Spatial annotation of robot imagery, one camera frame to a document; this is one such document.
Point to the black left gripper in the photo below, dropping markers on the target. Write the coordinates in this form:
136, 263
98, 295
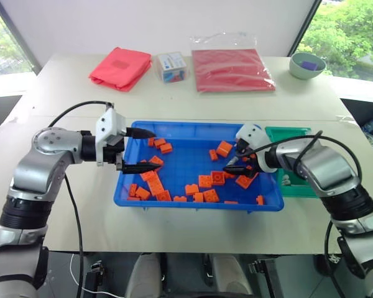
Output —
112, 154

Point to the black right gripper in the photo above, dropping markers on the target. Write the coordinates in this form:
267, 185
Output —
245, 148

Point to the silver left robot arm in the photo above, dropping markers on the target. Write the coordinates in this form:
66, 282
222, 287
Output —
34, 174

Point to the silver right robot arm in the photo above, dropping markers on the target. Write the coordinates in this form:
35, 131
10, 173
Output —
326, 170

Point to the blue plastic bin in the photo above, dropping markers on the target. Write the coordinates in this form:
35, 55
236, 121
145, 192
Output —
186, 164

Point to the green plastic bin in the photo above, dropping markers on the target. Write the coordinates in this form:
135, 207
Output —
290, 132

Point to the folded pink cloth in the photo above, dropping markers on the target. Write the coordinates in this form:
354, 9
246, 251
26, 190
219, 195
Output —
121, 68

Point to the clear plastic box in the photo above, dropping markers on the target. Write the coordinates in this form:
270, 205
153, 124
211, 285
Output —
171, 66

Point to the red cloth in plastic bag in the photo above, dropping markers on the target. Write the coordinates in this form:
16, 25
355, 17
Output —
233, 69

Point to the grey rounded shape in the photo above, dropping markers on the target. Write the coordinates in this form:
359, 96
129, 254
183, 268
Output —
143, 276
231, 276

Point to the pale green bowl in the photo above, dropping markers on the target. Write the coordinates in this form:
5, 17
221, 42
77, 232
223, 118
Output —
300, 72

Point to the purple block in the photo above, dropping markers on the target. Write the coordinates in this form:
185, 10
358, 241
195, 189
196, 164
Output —
309, 65

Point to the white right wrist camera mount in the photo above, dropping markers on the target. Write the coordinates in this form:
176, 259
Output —
251, 133

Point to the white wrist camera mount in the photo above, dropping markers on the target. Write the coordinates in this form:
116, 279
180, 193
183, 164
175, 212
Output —
109, 125
251, 133

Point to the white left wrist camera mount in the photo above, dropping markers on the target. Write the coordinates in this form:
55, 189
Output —
109, 125

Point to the dark window frame bar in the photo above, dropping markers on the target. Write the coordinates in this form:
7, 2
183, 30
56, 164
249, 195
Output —
15, 37
305, 28

